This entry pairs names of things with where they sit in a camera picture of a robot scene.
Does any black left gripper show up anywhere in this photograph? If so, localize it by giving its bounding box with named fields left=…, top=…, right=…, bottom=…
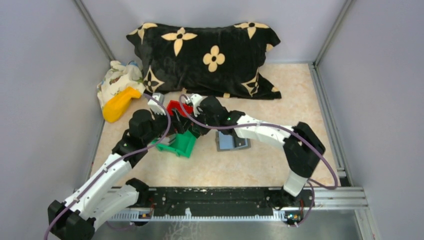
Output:
left=143, top=106, right=194, bottom=145

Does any red plastic bin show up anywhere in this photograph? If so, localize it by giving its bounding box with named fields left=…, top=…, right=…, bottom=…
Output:
left=166, top=100, right=194, bottom=118

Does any green plastic bin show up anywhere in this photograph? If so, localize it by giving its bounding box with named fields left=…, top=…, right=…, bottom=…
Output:
left=156, top=131, right=197, bottom=158

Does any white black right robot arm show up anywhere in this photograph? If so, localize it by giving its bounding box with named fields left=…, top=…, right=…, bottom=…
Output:
left=189, top=94, right=326, bottom=206

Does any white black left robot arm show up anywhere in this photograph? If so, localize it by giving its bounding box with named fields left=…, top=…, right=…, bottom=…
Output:
left=43, top=109, right=172, bottom=240

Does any stack of cards in bin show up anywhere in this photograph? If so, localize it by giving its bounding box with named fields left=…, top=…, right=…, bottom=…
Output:
left=159, top=135, right=177, bottom=146

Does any yellow and white cloth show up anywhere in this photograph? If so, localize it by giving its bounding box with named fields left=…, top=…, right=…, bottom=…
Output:
left=97, top=60, right=146, bottom=123

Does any black floral pillow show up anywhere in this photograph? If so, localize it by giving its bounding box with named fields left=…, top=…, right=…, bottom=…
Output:
left=126, top=21, right=282, bottom=100

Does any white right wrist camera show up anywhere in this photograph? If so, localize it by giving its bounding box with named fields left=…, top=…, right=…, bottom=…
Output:
left=185, top=93, right=204, bottom=117

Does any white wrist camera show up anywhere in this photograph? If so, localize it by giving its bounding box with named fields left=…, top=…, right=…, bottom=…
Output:
left=147, top=93, right=166, bottom=116
left=185, top=93, right=204, bottom=117

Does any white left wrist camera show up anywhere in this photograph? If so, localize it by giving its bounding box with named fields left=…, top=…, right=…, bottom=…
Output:
left=147, top=93, right=166, bottom=116

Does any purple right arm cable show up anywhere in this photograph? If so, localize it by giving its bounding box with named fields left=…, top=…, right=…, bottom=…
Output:
left=178, top=94, right=339, bottom=191

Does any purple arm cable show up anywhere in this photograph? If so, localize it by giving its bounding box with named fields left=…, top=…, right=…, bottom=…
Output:
left=178, top=94, right=339, bottom=191
left=43, top=93, right=172, bottom=240

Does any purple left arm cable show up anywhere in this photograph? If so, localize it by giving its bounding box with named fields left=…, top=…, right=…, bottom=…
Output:
left=43, top=93, right=172, bottom=240

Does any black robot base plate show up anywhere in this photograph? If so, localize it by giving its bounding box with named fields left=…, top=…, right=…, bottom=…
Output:
left=125, top=178, right=315, bottom=227

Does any aluminium frame rail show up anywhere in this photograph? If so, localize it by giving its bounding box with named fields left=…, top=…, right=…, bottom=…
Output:
left=109, top=187, right=369, bottom=223

